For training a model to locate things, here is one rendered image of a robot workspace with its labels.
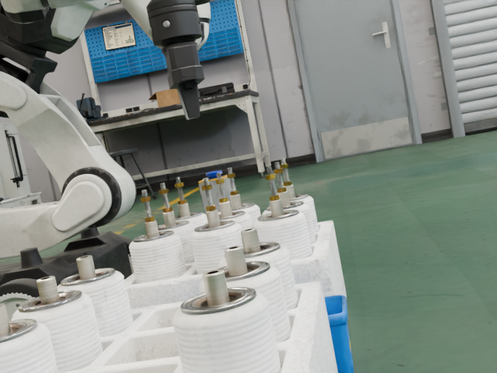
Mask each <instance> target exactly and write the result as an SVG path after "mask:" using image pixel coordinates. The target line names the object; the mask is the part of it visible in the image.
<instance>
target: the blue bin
mask: <svg viewBox="0 0 497 373"><path fill-rule="evenodd" d="M324 298H325V305H326V309H327V314H328V322H329V326H330V330H331V337H332V342H333V346H334V354H335V358H336V362H337V370H338V373H354V362H353V358H352V352H351V342H350V337H349V331H348V307H347V300H346V296H344V295H333V296H328V297H324Z"/></svg>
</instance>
